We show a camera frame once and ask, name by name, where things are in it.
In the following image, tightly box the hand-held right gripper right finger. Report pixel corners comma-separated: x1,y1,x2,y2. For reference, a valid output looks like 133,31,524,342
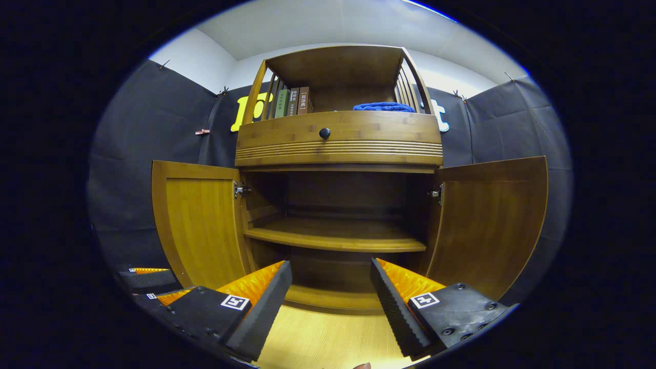
370,258,513,362

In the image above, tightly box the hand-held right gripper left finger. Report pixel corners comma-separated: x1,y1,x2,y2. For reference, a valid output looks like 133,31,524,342
167,260,293,363

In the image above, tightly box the wooden shoe cabinet door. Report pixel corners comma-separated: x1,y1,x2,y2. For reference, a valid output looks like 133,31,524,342
424,156,549,301
152,160,253,289

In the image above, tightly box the wooden double-door shoe cabinet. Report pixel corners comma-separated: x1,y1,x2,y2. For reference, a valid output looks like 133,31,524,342
152,45,549,314

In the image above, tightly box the wooden cabinet drawer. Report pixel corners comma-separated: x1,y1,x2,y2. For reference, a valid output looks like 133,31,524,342
235,111,444,168

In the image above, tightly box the wooden inner shelf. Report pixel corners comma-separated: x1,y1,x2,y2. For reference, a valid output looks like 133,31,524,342
244,218,427,253

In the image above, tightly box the black backdrop cloth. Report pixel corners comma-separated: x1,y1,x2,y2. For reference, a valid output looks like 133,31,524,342
88,59,573,308

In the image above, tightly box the blue folded towel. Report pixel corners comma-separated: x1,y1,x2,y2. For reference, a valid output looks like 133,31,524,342
353,102,416,113

